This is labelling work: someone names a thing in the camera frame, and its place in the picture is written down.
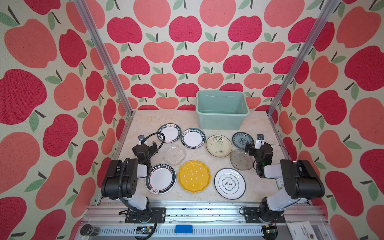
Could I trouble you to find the large green-red rim plate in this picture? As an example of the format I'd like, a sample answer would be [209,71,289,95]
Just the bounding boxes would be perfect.
[146,164,177,195]

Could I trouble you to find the small green-rim plate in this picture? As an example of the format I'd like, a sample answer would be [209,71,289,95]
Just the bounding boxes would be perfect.
[157,123,182,144]
[181,128,207,149]

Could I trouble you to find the white teal-ring plate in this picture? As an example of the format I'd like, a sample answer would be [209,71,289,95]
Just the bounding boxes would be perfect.
[214,168,246,200]

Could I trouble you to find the yellow dotted plate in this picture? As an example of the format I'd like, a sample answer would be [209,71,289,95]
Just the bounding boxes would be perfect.
[178,160,212,194]

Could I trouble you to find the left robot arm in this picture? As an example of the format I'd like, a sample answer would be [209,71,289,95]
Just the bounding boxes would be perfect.
[101,142,160,214]

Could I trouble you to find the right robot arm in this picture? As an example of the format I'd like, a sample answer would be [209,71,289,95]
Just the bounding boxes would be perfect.
[245,143,325,223]

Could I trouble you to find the green plastic bin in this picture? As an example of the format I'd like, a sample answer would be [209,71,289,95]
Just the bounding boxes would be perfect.
[196,90,250,130]

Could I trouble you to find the grey glass plate right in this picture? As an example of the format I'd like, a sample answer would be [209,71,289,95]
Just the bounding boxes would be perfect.
[230,150,254,171]

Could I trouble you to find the blue patterned small plate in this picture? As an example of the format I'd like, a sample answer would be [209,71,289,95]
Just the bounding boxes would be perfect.
[232,132,254,150]

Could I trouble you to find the clear glass plate left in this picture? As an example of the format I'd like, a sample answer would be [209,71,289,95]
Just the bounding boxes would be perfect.
[163,146,187,166]

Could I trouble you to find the cream floral plate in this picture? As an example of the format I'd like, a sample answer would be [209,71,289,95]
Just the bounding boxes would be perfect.
[206,135,233,158]

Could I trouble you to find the white paper sheet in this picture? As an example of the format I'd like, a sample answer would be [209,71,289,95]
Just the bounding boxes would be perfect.
[287,221,318,240]

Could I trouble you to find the black cylinder lens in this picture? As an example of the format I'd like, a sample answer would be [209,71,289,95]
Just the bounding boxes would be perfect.
[80,224,101,237]

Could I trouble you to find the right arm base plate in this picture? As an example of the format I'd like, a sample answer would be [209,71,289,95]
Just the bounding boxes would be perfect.
[240,207,286,224]

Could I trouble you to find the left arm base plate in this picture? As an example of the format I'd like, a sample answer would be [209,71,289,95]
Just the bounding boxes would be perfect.
[125,208,167,224]

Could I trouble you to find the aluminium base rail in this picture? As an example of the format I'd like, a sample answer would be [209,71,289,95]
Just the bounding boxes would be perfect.
[71,199,336,240]

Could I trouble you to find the black corrugated cable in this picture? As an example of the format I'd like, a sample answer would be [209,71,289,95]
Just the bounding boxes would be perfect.
[118,132,166,240]

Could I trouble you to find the blue block on rail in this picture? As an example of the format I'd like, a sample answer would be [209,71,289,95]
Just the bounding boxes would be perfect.
[175,225,193,234]

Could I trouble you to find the right aluminium frame post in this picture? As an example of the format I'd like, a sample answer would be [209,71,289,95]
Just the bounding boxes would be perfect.
[267,0,340,119]

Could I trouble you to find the aluminium frame post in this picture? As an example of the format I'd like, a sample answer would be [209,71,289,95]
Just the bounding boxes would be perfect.
[267,0,340,119]
[74,0,134,118]

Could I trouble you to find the left aluminium frame post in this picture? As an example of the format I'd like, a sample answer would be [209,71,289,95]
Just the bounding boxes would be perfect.
[74,0,134,118]

